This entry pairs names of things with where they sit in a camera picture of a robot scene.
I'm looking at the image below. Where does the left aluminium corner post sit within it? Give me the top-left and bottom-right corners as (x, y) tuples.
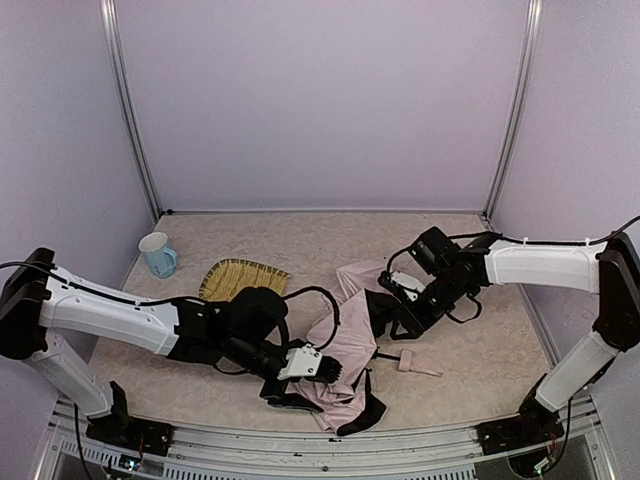
(100, 0), (163, 222)

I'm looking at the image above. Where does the aluminium front rail frame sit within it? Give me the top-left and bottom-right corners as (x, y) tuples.
(29, 394), (616, 480)

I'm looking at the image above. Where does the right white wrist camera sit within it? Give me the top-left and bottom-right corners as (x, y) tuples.
(391, 271), (425, 301)

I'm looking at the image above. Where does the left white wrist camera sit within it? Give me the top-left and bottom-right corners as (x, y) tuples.
(277, 345), (322, 380)

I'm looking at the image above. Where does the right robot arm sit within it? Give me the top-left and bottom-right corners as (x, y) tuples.
(378, 227), (639, 438)

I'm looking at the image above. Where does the woven bamboo tray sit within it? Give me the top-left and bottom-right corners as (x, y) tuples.
(198, 258), (290, 301)

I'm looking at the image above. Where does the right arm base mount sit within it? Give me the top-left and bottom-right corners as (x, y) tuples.
(476, 417), (565, 456)

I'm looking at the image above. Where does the aluminium corner post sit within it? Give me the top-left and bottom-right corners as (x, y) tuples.
(100, 0), (163, 222)
(482, 0), (544, 225)

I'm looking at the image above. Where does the right aluminium corner post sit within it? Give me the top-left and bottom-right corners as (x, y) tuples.
(482, 0), (544, 225)

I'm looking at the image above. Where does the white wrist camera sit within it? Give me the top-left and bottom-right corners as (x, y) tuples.
(277, 345), (322, 380)
(391, 271), (425, 301)

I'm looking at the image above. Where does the light blue enamel mug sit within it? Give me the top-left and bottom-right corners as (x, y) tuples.
(138, 232), (178, 279)

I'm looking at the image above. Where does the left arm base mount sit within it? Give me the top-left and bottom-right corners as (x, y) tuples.
(86, 417), (174, 457)

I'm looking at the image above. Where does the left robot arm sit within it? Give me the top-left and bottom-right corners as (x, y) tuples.
(1, 247), (342, 423)

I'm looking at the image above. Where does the pink and black umbrella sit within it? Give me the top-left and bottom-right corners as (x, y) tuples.
(287, 259), (444, 436)

